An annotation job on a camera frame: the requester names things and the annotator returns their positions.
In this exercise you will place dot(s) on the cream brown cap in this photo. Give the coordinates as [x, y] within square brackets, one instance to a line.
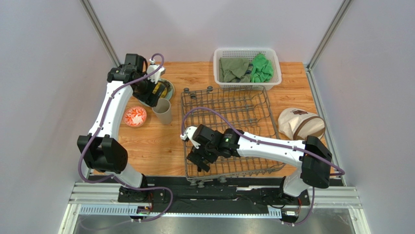
[298, 124]

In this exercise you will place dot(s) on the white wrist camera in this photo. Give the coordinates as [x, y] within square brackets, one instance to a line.
[155, 71]
[188, 136]

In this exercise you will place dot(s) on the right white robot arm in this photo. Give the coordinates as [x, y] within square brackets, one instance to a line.
[310, 156]

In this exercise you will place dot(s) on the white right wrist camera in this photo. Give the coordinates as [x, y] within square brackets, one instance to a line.
[188, 136]

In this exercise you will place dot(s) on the bright green cloth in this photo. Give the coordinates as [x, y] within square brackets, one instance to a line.
[262, 69]

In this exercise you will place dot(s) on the white plastic basket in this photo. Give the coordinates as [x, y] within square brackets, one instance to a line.
[248, 53]

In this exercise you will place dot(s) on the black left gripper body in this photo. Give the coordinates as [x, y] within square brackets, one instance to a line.
[144, 91]

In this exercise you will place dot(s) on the yellow patterned plate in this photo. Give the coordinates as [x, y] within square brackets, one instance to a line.
[163, 91]

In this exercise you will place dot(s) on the aluminium frame post right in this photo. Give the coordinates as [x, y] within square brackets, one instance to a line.
[336, 21]

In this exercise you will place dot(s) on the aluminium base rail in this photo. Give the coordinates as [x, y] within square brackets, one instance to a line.
[92, 207]

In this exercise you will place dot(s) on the olive green cloth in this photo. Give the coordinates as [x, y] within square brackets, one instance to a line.
[234, 70]

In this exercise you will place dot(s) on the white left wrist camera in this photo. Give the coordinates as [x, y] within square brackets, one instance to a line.
[155, 71]

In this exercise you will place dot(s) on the beige plastic cup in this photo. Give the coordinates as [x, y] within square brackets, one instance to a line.
[163, 111]

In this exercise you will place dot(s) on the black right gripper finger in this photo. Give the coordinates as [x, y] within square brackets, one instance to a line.
[195, 158]
[203, 166]

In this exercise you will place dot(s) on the red patterned white bowl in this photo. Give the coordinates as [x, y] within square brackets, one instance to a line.
[135, 116]

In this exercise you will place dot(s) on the aluminium frame post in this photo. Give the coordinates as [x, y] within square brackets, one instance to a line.
[94, 19]
[336, 21]

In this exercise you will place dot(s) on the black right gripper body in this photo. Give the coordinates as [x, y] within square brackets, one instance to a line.
[199, 155]

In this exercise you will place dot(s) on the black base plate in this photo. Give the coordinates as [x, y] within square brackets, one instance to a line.
[236, 196]

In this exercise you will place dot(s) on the pale green flower plate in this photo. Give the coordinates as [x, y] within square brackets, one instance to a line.
[170, 92]

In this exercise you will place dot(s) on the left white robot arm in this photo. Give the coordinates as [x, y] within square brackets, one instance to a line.
[102, 156]

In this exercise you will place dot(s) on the aluminium frame post left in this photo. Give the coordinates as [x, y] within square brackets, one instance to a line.
[94, 19]

